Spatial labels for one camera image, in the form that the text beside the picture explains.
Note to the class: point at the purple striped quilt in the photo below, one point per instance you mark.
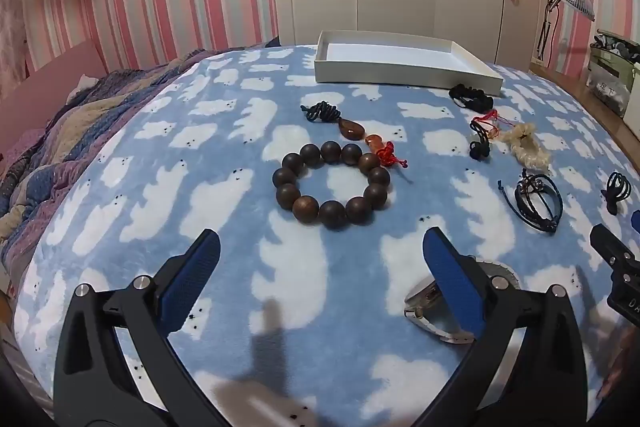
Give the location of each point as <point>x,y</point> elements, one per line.
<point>75,122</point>

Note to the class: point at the white crumpled cloth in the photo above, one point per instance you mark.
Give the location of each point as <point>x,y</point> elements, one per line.
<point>85,84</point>

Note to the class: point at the pink headboard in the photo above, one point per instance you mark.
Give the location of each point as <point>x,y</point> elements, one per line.
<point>65,67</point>

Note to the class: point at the white shallow tray box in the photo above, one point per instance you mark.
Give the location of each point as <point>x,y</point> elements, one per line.
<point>400,77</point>

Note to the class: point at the person's right hand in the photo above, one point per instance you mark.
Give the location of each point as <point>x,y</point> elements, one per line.
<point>625,357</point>

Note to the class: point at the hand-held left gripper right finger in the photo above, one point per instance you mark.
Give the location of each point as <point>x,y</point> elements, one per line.
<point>450,272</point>

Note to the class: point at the wooden bedside cabinet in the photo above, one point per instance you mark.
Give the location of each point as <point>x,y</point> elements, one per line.
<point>550,69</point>

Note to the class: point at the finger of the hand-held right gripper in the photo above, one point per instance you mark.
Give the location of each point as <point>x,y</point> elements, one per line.
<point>607,244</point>
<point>636,221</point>

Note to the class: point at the blue bear printed blanket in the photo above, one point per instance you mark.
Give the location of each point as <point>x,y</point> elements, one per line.
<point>150,187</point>

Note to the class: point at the black fabric scrunchie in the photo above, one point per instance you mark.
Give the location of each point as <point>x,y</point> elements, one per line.
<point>470,97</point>

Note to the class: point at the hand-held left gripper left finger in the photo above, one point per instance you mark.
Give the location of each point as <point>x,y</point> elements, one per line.
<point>192,272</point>

